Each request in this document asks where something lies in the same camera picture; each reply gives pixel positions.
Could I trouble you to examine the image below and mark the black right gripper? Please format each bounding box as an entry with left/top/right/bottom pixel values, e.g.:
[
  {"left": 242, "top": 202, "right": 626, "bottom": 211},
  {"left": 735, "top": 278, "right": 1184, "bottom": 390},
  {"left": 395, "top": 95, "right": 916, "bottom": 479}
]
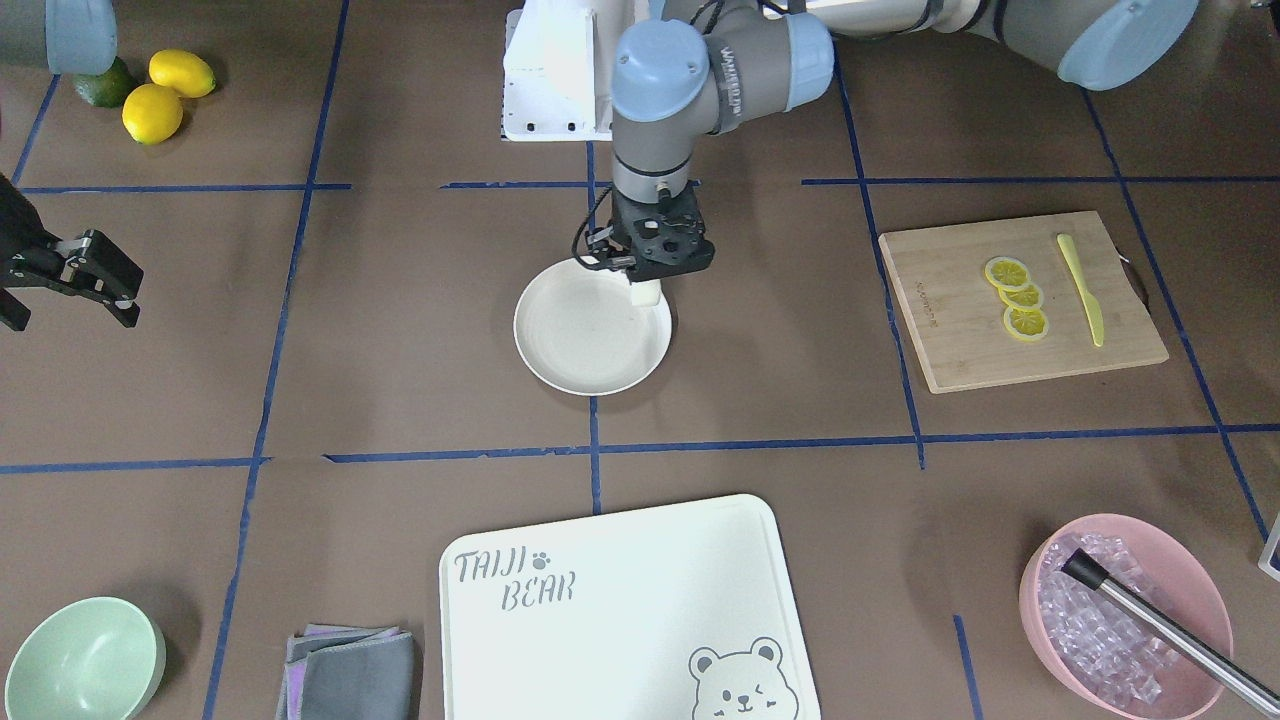
[{"left": 0, "top": 174, "right": 145, "bottom": 332}]

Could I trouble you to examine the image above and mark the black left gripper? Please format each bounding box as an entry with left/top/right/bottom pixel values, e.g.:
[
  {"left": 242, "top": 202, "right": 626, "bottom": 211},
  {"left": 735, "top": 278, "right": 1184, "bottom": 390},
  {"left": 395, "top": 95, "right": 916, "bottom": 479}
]
[{"left": 572, "top": 190, "right": 716, "bottom": 284}]

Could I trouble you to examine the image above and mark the cream round plate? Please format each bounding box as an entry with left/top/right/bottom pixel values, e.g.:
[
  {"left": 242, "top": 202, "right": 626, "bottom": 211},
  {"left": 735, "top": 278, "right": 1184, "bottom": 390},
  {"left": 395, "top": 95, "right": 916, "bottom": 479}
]
[{"left": 513, "top": 259, "right": 673, "bottom": 396}]

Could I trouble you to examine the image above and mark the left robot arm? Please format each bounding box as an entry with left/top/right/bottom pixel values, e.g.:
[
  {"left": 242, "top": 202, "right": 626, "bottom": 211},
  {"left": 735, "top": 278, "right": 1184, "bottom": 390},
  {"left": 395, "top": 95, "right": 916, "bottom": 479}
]
[{"left": 570, "top": 1, "right": 1198, "bottom": 284}]

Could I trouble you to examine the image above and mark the white bear tray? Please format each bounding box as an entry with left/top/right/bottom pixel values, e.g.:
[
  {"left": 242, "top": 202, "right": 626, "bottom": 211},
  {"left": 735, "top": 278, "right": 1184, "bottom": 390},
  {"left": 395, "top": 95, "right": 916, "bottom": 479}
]
[{"left": 439, "top": 495, "right": 820, "bottom": 719}]

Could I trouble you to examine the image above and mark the yellow lemon lower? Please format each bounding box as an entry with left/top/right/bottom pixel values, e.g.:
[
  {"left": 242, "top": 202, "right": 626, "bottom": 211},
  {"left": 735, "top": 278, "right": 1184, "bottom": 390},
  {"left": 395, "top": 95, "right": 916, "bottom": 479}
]
[{"left": 122, "top": 83, "right": 184, "bottom": 146}]

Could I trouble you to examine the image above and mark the yellow lemon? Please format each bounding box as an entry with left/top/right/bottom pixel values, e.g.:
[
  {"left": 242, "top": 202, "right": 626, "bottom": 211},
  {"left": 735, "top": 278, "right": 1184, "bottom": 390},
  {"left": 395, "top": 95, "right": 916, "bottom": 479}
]
[
  {"left": 148, "top": 47, "right": 218, "bottom": 99},
  {"left": 122, "top": 83, "right": 184, "bottom": 146}
]

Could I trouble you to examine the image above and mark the green lime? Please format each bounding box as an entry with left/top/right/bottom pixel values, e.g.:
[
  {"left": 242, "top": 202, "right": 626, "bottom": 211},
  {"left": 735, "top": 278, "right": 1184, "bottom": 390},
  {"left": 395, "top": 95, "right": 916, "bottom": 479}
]
[{"left": 70, "top": 56, "right": 138, "bottom": 108}]

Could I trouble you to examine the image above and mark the yellow lemon upper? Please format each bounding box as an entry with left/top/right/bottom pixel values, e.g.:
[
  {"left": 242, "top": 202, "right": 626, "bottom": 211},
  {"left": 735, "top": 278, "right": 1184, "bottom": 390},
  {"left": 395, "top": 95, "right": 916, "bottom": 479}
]
[{"left": 148, "top": 47, "right": 218, "bottom": 99}]

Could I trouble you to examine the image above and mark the lemon slice top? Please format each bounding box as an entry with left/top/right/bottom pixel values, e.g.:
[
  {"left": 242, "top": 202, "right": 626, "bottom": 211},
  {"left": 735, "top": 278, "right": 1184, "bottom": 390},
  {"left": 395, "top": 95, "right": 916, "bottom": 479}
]
[{"left": 983, "top": 256, "right": 1032, "bottom": 292}]

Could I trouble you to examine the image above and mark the bamboo cutting board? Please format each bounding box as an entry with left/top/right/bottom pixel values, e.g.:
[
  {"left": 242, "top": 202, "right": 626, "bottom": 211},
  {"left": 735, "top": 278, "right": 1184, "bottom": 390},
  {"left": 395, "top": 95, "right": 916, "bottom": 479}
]
[{"left": 879, "top": 211, "right": 1169, "bottom": 395}]

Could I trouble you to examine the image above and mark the mint green bowl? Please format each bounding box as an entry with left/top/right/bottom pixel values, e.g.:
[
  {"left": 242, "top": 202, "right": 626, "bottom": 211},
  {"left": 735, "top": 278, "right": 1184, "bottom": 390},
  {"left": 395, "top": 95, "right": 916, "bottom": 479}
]
[{"left": 4, "top": 596, "right": 166, "bottom": 719}]

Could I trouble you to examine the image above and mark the lemon slice bottom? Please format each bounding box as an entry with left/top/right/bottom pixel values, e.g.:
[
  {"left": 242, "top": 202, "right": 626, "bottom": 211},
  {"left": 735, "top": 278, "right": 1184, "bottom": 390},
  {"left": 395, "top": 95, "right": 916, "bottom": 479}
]
[{"left": 1002, "top": 306, "right": 1051, "bottom": 342}]

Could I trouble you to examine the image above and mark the yellow plastic knife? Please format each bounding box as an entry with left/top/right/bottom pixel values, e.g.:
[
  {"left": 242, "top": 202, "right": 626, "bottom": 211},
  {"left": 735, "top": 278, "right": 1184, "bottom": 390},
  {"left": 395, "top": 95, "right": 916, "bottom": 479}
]
[{"left": 1055, "top": 233, "right": 1106, "bottom": 348}]

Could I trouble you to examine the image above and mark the grey folded cloth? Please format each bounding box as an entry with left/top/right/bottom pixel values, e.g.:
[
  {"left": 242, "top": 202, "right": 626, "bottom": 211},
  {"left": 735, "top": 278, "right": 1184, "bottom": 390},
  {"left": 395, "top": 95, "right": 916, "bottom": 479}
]
[{"left": 275, "top": 624, "right": 415, "bottom": 719}]

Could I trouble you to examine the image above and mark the metal black-tipped stirrer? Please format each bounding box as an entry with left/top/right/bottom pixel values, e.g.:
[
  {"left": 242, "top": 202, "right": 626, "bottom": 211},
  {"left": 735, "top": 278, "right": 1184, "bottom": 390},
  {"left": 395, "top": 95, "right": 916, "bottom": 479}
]
[{"left": 1059, "top": 550, "right": 1279, "bottom": 719}]

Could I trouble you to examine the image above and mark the pink bowl with ice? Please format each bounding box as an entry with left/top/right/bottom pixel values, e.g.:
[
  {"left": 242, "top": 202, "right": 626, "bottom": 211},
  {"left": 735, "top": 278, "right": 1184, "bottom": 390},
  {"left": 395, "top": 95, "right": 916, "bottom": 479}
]
[{"left": 1019, "top": 512, "right": 1234, "bottom": 719}]

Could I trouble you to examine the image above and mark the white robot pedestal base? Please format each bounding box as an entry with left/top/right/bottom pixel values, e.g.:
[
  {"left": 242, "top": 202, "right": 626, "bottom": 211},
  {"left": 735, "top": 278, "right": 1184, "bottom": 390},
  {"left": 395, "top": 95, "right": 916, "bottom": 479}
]
[{"left": 500, "top": 1, "right": 664, "bottom": 142}]

